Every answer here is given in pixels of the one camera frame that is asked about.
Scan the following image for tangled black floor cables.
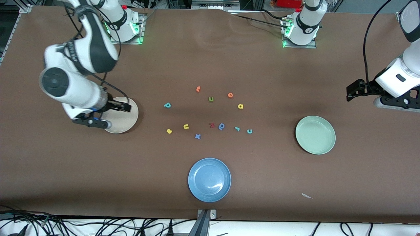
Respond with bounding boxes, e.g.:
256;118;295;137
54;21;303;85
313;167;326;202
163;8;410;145
0;205;76;236

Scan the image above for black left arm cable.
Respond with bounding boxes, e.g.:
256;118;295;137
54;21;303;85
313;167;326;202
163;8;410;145
363;0;393;90

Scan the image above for green round plate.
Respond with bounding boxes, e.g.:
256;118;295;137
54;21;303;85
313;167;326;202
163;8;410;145
295;115;336;155

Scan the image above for red box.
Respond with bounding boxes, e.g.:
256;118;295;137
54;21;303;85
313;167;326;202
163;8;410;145
277;0;304;9

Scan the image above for blue round plate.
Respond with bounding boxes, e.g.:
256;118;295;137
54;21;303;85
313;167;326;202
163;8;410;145
188;158;232;203

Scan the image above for aluminium frame rail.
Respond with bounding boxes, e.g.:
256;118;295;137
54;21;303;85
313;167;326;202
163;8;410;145
191;0;241;11

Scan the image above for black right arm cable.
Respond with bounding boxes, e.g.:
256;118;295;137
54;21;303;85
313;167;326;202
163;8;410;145
64;3;132;106

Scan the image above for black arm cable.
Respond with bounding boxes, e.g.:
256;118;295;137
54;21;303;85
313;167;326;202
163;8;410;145
64;3;132;106
363;0;393;90

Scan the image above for metal table bracket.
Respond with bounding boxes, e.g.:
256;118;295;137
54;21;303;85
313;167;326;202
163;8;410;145
197;209;216;236

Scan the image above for beige round plate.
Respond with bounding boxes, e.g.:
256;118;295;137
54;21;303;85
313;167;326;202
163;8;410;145
103;96;139;134

